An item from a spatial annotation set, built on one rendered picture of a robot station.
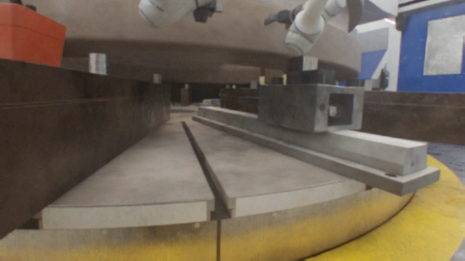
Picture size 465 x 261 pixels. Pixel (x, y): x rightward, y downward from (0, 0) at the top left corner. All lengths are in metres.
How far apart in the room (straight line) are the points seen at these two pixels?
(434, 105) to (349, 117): 1.04
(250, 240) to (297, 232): 0.19
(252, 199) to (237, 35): 0.85
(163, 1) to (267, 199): 0.68
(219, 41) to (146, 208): 0.86
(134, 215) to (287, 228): 0.52
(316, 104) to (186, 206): 0.68
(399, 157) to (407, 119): 1.25
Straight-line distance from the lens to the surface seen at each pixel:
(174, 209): 0.73
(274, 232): 0.91
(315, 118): 1.06
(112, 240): 0.83
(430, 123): 2.22
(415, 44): 5.59
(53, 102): 0.78
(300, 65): 1.31
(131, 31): 1.24
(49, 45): 0.80
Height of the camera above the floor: 0.63
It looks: 6 degrees down
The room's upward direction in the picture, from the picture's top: 2 degrees clockwise
